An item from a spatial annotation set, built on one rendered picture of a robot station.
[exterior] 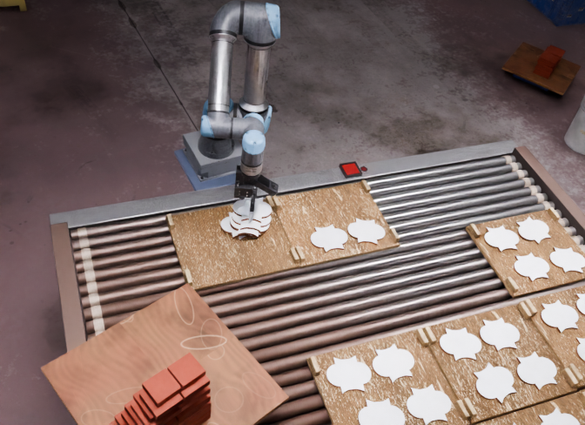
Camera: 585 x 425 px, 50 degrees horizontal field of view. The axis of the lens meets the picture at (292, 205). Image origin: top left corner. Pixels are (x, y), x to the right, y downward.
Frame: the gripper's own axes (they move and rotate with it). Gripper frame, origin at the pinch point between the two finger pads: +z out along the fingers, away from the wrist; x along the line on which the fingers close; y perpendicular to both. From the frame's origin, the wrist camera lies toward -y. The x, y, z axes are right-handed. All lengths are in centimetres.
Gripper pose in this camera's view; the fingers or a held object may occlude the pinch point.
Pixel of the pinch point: (252, 208)
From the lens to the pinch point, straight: 236.6
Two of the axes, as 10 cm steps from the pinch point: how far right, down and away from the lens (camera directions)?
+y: -9.9, -1.0, -0.8
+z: -1.3, 6.8, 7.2
